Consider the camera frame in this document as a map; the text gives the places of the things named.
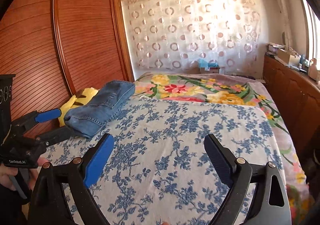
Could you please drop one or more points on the box with blue tissue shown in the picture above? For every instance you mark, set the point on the box with blue tissue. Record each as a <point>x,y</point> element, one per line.
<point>211,67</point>

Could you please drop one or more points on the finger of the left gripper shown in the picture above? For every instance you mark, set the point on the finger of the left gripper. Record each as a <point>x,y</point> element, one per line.
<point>55,136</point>
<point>47,115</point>

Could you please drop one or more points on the blue floral bed sheet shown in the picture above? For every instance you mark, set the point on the blue floral bed sheet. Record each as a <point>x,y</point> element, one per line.
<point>159,170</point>

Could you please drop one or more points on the sheer circle pattern curtain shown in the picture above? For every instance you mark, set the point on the sheer circle pattern curtain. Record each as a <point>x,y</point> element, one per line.
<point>172,35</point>

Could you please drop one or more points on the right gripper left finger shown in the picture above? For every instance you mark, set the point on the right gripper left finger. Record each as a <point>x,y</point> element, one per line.
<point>48,201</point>

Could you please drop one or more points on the window with wooden frame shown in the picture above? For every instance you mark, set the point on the window with wooden frame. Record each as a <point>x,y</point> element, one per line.
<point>313,32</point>

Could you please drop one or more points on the blue denim jeans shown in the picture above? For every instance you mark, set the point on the blue denim jeans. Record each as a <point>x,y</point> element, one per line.
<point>89,119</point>

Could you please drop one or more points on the wooden slatted wardrobe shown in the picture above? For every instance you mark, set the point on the wooden slatted wardrobe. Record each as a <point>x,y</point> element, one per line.
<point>55,48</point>

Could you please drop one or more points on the cardboard box on sideboard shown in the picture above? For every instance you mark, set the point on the cardboard box on sideboard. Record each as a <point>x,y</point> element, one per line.
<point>288,57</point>

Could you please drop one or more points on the yellow plush toy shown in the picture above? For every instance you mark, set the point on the yellow plush toy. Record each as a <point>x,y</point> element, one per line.
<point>81,98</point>

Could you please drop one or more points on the left hand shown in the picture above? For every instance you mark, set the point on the left hand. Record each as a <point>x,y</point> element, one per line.
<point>6,172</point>

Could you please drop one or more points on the colourful floral blanket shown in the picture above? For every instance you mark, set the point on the colourful floral blanket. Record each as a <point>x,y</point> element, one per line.
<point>217,88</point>

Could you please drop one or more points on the long wooden sideboard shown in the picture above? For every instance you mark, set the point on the long wooden sideboard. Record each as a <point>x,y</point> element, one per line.
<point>297,99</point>

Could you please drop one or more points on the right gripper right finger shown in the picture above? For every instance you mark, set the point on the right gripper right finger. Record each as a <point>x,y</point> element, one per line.
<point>269,204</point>

